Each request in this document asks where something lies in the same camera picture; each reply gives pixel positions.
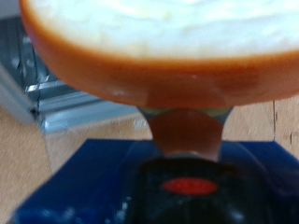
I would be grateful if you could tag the white bread slice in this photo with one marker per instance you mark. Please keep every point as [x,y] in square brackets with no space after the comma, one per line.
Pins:
[155,37]

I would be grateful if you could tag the silver toaster oven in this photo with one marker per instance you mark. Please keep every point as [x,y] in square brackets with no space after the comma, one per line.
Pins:
[12,93]

